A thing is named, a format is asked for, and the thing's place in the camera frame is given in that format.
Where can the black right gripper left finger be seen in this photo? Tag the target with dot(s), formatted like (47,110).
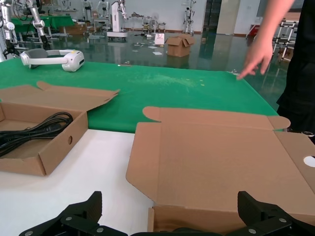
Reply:
(94,209)

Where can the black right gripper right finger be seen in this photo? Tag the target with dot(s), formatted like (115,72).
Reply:
(248,209)

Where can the person's bare forearm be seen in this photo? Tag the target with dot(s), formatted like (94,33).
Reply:
(275,19)

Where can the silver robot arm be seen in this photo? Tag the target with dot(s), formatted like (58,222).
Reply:
(7,27)
(38,23)

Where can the open brown cardboard box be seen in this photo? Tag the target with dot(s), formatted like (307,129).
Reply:
(209,159)

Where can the cardboard box with torn corner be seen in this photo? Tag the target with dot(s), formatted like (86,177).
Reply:
(61,98)

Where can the person's bare hand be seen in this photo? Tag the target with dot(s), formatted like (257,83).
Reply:
(259,56)

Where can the green table cloth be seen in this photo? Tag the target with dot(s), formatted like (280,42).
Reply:
(160,91)

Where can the person's black clothed body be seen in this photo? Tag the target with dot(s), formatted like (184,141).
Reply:
(302,73)

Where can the white VR headset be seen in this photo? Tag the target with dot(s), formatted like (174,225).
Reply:
(73,60)

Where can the metal pipe rack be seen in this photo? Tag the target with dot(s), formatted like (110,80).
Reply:
(285,39)

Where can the large open cardboard carton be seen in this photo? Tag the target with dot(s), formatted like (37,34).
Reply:
(178,46)

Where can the red crate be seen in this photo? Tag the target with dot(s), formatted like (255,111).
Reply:
(252,30)

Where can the white paper bag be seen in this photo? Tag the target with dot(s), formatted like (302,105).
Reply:
(159,39)

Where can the flat brown cardboard carton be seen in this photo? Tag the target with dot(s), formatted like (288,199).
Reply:
(73,29)

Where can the green cloth covered table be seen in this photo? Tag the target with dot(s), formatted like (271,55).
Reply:
(59,22)

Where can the white humanoid robot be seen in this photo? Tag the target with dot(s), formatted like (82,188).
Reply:
(188,19)
(102,7)
(87,8)

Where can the white pedestal robot stand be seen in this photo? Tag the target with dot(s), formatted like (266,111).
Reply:
(116,22)

